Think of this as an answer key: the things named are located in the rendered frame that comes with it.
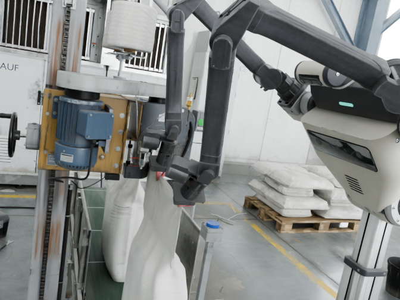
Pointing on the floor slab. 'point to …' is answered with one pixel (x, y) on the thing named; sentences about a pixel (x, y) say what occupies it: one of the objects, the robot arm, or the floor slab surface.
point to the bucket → (393, 277)
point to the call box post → (204, 270)
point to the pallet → (286, 224)
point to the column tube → (58, 218)
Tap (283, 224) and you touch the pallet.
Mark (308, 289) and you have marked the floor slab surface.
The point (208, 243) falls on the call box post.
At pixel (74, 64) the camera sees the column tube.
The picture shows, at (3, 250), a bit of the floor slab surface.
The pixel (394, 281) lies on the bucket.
